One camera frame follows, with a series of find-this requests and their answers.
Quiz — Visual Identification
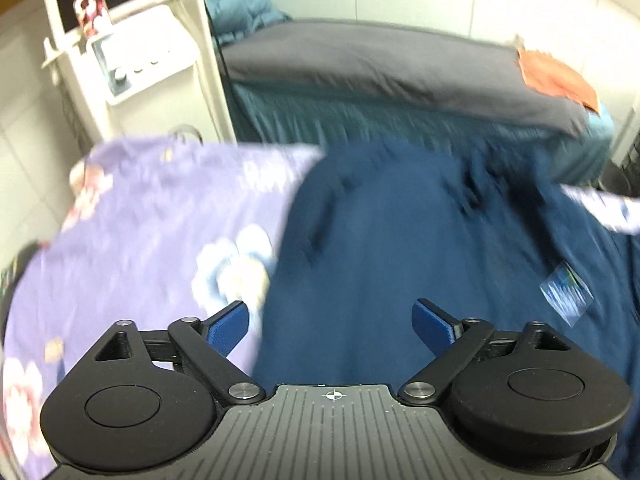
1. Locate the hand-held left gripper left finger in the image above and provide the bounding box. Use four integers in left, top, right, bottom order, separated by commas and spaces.
94, 301, 266, 405

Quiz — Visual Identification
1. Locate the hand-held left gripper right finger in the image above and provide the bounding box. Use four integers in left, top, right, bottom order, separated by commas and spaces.
397, 299, 571, 407

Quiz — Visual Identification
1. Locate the navy blue garment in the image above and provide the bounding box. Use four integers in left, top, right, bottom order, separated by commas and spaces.
252, 137, 640, 480

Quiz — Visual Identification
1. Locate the purple floral bedsheet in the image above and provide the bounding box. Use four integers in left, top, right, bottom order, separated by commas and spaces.
0, 137, 326, 480

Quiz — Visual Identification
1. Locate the shiny garment tag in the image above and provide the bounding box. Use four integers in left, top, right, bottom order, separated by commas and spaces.
539, 262, 595, 326

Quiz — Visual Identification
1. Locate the white and blue object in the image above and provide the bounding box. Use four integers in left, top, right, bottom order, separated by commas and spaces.
559, 184, 640, 235

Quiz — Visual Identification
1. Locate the teal bed skirt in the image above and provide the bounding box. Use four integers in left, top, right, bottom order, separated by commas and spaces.
230, 82, 616, 186

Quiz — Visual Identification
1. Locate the grey massage bed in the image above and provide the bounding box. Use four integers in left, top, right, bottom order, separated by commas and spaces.
220, 19, 591, 138

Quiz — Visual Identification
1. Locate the white equipment cart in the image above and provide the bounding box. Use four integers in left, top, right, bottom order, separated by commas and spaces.
39, 0, 238, 145

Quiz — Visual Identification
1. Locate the orange cloth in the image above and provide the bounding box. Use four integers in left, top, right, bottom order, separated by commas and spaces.
515, 47, 601, 111

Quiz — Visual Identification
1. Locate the blue pillow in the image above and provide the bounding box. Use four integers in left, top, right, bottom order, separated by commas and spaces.
202, 0, 293, 48

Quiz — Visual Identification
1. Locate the pink photo card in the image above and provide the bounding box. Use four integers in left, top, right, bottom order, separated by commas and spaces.
73, 0, 114, 39

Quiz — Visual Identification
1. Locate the black wire rack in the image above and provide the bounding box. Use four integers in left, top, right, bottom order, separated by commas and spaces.
606, 130, 640, 196

